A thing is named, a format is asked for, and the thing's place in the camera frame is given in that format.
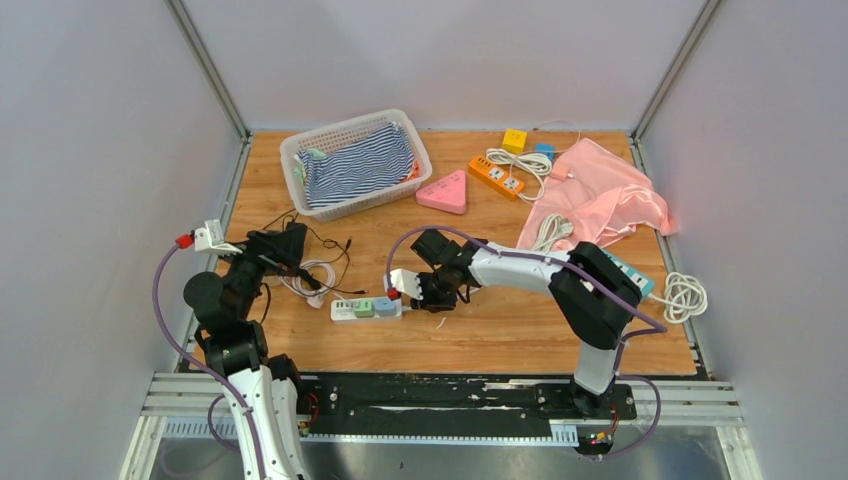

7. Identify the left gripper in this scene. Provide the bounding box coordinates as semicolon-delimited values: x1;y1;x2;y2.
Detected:
211;224;306;320

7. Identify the white power strip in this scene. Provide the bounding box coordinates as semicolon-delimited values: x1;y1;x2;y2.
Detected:
330;297;403;324

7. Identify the blue plug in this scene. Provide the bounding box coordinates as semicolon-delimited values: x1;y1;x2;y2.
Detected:
373;297;398;316

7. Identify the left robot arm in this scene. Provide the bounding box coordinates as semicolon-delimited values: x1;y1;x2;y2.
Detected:
177;220;318;479

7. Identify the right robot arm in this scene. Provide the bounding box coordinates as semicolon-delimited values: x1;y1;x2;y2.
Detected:
411;228;643;418

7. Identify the green plug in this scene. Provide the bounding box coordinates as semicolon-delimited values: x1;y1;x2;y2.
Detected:
352;298;375;319

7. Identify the yellow cube socket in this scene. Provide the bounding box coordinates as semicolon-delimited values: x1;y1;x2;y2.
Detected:
501;128;528;155

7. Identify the small blue cube socket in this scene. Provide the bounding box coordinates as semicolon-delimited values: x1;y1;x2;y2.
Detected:
534;143;556;162

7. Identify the white plastic basket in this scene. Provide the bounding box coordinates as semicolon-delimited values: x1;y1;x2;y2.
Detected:
279;109;433;222

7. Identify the pink triangular power strip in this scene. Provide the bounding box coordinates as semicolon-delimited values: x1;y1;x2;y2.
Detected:
415;170;468;215

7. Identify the blue white striped cloth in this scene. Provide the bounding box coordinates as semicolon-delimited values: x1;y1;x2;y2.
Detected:
294;122;417;209

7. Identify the orange power strip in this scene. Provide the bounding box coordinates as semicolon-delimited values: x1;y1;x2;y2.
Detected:
468;156;524;201

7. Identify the pink cloth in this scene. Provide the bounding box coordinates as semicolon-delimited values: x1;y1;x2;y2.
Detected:
517;138;678;251

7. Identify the teal power strip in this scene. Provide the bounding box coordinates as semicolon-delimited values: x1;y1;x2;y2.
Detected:
602;249;655;298

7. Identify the thin black cable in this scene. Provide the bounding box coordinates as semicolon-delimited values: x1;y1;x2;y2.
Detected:
261;208;370;296

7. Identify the white coiled cable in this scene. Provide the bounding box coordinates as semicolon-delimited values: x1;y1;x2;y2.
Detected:
281;259;339;309

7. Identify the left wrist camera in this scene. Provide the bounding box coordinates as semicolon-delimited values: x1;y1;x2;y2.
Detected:
192;219;243;257

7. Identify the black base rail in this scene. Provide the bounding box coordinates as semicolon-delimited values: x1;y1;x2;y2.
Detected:
297;374;637;439

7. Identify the white cable coil on cloth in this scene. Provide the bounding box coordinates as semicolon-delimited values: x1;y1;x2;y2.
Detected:
531;213;575;253

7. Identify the white cable bundle by orange strip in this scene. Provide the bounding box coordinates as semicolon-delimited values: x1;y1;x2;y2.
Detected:
485;146;555;204

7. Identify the white coiled cable right edge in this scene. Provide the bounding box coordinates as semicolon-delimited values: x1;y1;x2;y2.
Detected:
649;271;709;325

